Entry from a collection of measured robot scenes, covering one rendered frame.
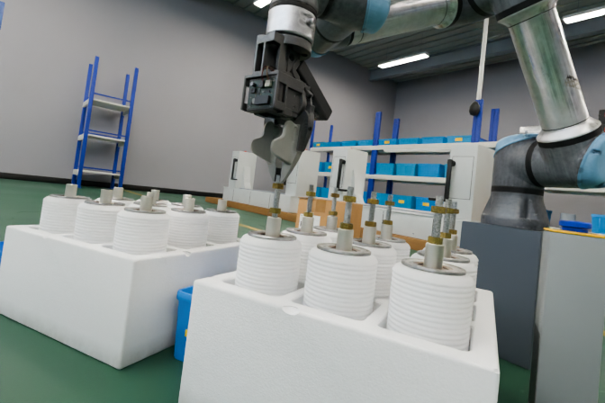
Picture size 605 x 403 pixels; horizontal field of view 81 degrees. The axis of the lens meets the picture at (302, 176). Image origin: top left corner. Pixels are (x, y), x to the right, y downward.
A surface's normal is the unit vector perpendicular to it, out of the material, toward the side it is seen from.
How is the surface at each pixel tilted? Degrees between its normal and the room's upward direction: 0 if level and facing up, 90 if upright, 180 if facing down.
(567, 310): 90
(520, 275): 90
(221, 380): 90
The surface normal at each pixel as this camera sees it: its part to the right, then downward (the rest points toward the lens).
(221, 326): -0.46, -0.09
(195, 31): 0.63, 0.04
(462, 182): -0.77, -0.12
